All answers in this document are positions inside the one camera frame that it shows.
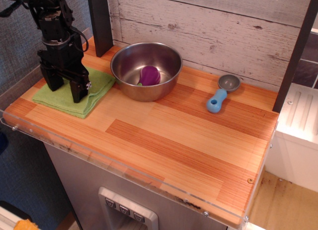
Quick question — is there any silver dispenser button panel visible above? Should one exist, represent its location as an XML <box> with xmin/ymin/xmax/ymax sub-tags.
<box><xmin>98</xmin><ymin>187</ymin><xmax>159</xmax><ymax>230</ymax></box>

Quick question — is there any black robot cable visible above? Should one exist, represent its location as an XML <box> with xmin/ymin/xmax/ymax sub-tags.
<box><xmin>70</xmin><ymin>26</ymin><xmax>90</xmax><ymax>53</ymax></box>

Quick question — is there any green cloth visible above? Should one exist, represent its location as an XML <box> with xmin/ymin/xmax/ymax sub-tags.
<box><xmin>32</xmin><ymin>67</ymin><xmax>115</xmax><ymax>119</ymax></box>

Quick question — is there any grey toy fridge cabinet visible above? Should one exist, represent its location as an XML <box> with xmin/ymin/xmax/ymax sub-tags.
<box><xmin>45</xmin><ymin>144</ymin><xmax>227</xmax><ymax>230</ymax></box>

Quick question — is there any stainless steel bowl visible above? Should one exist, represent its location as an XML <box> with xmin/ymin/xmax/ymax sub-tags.
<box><xmin>110</xmin><ymin>42</ymin><xmax>183</xmax><ymax>102</ymax></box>

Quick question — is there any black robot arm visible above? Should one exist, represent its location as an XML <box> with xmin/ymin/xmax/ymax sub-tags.
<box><xmin>0</xmin><ymin>0</ymin><xmax>91</xmax><ymax>103</ymax></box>

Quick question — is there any white toy sink unit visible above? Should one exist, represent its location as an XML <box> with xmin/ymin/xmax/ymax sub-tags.
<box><xmin>265</xmin><ymin>28</ymin><xmax>318</xmax><ymax>191</ymax></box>

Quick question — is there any dark frame post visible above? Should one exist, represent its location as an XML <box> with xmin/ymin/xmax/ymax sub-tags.
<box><xmin>88</xmin><ymin>0</ymin><xmax>113</xmax><ymax>57</ymax></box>
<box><xmin>272</xmin><ymin>0</ymin><xmax>318</xmax><ymax>113</ymax></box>

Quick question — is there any dark right frame post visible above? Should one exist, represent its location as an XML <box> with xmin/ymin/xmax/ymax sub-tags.
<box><xmin>272</xmin><ymin>0</ymin><xmax>318</xmax><ymax>113</ymax></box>

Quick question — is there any blue grey scoop brush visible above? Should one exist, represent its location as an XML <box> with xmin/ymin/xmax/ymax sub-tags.
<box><xmin>206</xmin><ymin>75</ymin><xmax>241</xmax><ymax>113</ymax></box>

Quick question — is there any orange object bottom left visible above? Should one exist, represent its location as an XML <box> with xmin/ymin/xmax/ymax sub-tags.
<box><xmin>13</xmin><ymin>220</ymin><xmax>39</xmax><ymax>230</ymax></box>

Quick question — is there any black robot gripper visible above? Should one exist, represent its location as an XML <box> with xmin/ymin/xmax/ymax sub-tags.
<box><xmin>37</xmin><ymin>40</ymin><xmax>91</xmax><ymax>103</ymax></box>

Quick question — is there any dark left frame post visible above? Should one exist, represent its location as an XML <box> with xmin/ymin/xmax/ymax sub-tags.
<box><xmin>88</xmin><ymin>0</ymin><xmax>113</xmax><ymax>57</ymax></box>

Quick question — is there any purple toy eggplant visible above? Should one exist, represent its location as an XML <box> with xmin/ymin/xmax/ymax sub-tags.
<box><xmin>137</xmin><ymin>66</ymin><xmax>161</xmax><ymax>86</ymax></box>

